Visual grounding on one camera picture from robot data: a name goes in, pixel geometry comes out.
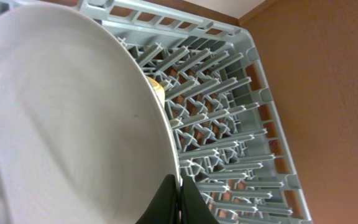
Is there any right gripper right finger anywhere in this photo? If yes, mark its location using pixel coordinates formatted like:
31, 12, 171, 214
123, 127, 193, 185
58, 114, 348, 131
180, 176, 219, 224

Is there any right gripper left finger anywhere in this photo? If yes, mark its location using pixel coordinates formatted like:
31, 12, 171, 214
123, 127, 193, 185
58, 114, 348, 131
136, 174, 177, 224

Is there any grey ceramic plate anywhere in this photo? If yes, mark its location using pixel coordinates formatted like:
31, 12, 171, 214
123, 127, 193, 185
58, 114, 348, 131
0, 3, 178, 223

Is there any yellow bowl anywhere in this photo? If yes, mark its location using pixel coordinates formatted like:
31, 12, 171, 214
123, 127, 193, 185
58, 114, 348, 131
147, 77, 165, 107

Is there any grey dishwasher rack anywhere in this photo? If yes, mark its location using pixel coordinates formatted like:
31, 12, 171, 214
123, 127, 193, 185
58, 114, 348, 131
68, 0, 312, 224

